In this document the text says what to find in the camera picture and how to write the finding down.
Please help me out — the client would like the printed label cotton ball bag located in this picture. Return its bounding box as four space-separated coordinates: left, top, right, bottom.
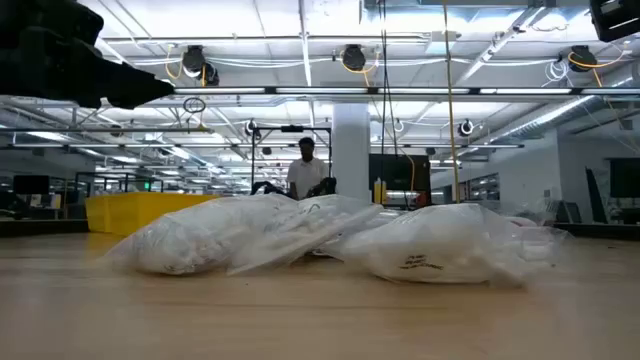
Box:
342 202 574 289

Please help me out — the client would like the black leaning panel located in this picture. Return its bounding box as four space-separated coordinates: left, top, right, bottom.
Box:
584 167 610 225

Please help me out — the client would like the long ceiling light bar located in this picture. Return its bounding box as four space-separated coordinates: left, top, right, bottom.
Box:
173 86 640 97

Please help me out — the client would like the handwritten label cotton ball bag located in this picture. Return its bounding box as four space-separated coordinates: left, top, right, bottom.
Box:
227 194 386 277

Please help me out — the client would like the clear cotton ball bag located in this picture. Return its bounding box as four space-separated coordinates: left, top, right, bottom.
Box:
103 193 301 276

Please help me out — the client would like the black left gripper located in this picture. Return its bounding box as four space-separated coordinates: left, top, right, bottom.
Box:
0 27 176 110

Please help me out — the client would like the black monitor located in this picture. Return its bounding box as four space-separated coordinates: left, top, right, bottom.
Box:
13 174 51 196
608 157 640 199

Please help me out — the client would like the yellow slotted plastic basket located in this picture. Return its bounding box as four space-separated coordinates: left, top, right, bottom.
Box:
107 192 221 237
84 195 110 234

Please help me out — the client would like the black aluminium table frame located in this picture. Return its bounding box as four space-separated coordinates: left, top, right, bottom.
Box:
0 217 640 240

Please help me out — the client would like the black gantry frame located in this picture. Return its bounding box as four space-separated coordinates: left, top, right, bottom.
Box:
251 124 333 194

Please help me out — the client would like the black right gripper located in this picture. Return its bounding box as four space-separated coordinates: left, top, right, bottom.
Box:
589 0 640 44

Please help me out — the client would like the black cable with coil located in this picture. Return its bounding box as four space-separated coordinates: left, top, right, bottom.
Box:
377 0 401 159

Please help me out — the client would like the white square column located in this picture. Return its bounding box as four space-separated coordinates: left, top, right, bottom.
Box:
332 102 372 204

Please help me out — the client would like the person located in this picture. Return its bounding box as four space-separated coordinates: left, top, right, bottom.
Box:
286 137 331 201

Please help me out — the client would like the black wall screen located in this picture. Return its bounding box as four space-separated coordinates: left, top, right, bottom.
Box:
368 153 432 192

